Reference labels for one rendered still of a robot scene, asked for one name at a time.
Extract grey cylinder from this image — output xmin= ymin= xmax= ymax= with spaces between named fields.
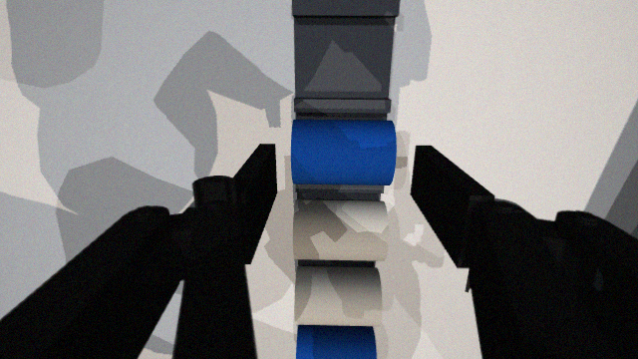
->
xmin=293 ymin=199 xmax=389 ymax=261
xmin=294 ymin=266 xmax=383 ymax=327

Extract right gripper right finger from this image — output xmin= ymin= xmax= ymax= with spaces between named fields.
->
xmin=411 ymin=146 xmax=638 ymax=359

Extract blue cylinder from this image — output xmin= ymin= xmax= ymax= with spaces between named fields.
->
xmin=296 ymin=325 xmax=377 ymax=359
xmin=291 ymin=120 xmax=397 ymax=185

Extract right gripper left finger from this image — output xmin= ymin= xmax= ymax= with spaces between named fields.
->
xmin=0 ymin=144 xmax=277 ymax=359

